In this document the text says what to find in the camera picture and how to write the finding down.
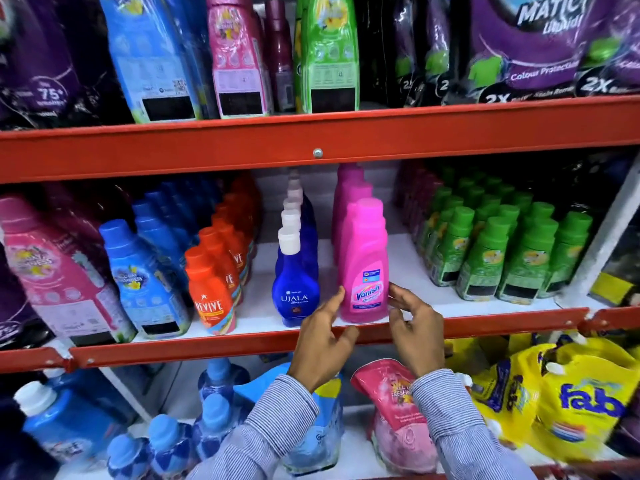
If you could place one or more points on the person's left hand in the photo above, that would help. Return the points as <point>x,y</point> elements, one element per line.
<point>315,352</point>

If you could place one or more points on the person's right hand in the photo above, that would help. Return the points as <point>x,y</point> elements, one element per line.
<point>420,339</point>

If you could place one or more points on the person's right thumb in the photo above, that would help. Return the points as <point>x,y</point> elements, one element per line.
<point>396,324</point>

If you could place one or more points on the person's left thumb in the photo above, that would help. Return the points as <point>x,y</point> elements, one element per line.
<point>348,334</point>

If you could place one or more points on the pink stain remover bottle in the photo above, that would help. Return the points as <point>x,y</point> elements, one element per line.
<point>350,192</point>
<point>364,254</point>

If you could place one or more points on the person's right forearm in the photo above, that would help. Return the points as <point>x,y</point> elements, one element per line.
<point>460,429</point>

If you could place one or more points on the person's left forearm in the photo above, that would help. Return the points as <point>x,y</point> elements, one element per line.
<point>272,429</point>

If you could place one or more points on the red metal shelf beam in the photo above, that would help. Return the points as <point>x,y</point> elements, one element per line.
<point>280,339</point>
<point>320,134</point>

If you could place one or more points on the row of white-capped blue bottles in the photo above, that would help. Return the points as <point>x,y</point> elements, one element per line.
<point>296,289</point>

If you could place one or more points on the pink refill pouch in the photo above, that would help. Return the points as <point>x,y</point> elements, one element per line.
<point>395,419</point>

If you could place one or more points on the blue clear refill pouch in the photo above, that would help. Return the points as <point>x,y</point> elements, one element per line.
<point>322,434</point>

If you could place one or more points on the group of green softener bottles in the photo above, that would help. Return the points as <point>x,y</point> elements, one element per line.
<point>492,254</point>

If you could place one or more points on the row of maroon bottles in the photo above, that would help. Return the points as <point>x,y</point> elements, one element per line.
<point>412,194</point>

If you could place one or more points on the yellow detergent pouch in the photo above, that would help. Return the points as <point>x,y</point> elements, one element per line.
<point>585,399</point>
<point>510,394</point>

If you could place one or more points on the small light blue bottle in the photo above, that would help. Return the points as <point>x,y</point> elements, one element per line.
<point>215,419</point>
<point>220,377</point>
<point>127,457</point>
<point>170,444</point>

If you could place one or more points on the row of orange bottles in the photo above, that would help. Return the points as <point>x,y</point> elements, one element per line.
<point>212,294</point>

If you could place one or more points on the row of blue softener bottles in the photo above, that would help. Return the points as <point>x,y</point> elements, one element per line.
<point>145,279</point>

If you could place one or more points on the yellow and black packet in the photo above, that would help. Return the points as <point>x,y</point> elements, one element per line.
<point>617,284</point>

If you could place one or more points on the narrow purple detergent pouch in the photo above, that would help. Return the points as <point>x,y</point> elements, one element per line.
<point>430,49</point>

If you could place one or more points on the tall green softener bottle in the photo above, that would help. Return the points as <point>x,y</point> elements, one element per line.
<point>330,54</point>

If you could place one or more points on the maroon softener bottle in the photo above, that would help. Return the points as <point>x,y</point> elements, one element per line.
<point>280,54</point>

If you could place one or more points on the white-capped large blue bottle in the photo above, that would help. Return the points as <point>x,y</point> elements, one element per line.
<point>70,424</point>

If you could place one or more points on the tall pink softener bottle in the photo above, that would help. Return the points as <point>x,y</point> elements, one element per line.
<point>237,59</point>

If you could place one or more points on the large pink softener bottle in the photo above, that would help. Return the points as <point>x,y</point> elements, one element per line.
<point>55,279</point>

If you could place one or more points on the large purple detergent pouch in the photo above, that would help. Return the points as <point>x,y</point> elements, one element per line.
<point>525,49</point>
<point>617,44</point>

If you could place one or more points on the blue softener refill pouch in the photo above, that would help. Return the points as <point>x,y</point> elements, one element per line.
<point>150,59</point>

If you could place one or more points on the dark purple detergent pouch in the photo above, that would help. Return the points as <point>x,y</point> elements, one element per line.
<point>45,59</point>

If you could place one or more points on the white shelf upright post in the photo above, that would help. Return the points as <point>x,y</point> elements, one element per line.
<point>602,244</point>

